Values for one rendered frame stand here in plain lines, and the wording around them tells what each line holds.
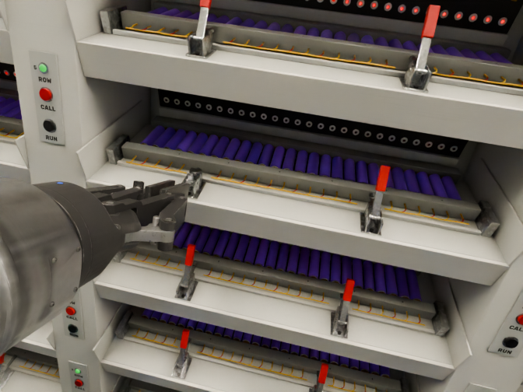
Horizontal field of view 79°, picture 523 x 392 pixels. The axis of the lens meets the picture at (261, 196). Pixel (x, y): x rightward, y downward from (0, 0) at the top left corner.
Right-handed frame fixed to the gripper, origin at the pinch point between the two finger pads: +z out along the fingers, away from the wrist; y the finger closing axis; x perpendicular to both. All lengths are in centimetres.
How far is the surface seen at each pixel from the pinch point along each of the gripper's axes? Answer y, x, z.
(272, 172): 11.3, 4.1, 12.3
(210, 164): 1.4, 3.5, 12.0
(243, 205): 8.3, -1.1, 8.2
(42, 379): -35, -55, 23
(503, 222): 44.4, 3.3, 10.4
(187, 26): -3.7, 22.2, 8.6
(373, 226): 27.1, -0.5, 8.7
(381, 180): 26.5, 6.2, 8.1
